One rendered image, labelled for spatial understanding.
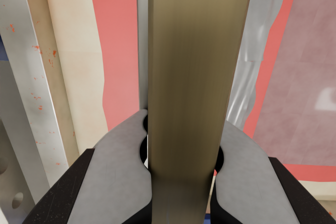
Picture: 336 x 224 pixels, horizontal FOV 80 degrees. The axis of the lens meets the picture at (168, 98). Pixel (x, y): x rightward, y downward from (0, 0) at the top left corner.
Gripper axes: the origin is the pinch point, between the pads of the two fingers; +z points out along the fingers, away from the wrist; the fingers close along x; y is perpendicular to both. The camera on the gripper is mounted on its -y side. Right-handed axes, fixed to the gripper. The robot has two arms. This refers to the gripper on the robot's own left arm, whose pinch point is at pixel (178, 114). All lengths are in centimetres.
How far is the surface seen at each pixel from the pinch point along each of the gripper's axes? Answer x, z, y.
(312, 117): 20.1, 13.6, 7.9
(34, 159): -105, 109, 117
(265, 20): 9.7, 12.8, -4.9
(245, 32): 7.8, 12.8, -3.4
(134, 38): -5.1, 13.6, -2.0
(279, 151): 17.3, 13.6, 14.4
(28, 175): -115, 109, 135
